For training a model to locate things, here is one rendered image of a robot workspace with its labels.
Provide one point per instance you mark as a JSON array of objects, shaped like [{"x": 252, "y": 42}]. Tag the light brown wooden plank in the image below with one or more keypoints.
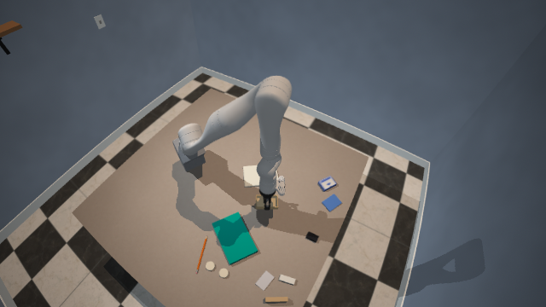
[{"x": 276, "y": 299}]

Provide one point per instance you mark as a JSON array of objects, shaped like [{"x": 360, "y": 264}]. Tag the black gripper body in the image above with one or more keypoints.
[{"x": 267, "y": 196}]

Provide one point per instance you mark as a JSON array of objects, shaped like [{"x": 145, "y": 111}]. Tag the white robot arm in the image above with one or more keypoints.
[{"x": 271, "y": 102}]

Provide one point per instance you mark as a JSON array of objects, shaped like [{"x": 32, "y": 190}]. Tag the grey flat rectangular card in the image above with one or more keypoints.
[{"x": 264, "y": 280}]

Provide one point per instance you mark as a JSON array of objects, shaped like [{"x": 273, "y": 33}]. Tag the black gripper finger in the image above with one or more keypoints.
[{"x": 267, "y": 204}]

